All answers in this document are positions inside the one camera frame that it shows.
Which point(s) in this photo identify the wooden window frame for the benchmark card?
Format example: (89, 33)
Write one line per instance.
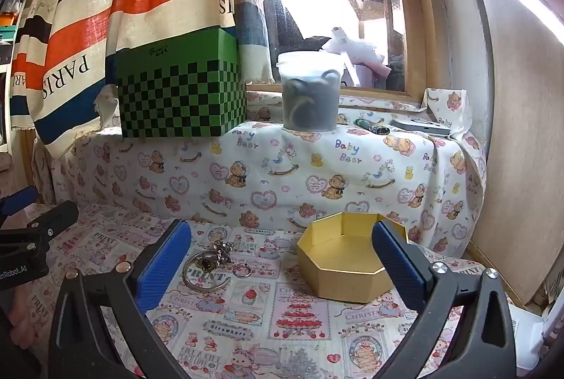
(414, 9)

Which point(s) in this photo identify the green black lighter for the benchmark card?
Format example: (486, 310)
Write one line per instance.
(372, 126)

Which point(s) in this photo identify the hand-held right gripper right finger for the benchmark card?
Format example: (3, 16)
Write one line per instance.
(398, 264)

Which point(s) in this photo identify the white box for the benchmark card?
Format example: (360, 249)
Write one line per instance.
(531, 330)

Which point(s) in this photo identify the gold octagonal box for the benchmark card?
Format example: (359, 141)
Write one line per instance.
(335, 273)

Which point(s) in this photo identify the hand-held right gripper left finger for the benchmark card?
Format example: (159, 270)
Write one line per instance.
(163, 264)

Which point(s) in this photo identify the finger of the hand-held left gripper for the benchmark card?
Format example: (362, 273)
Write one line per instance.
(17, 199)
(57, 218)

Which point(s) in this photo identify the silver bangle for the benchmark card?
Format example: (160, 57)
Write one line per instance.
(186, 275)

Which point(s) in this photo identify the bear print cloth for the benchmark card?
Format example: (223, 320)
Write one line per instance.
(308, 167)

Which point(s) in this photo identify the grey flat device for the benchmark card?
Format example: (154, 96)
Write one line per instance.
(418, 126)

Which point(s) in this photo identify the patchwork print tablecloth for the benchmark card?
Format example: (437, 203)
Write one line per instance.
(264, 317)

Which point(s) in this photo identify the clear plastic bucket with lid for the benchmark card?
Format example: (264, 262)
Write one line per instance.
(308, 97)

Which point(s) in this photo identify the white pink plush toy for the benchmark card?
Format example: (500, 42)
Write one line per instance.
(352, 48)

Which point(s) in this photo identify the green checkered box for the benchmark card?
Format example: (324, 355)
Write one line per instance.
(176, 97)

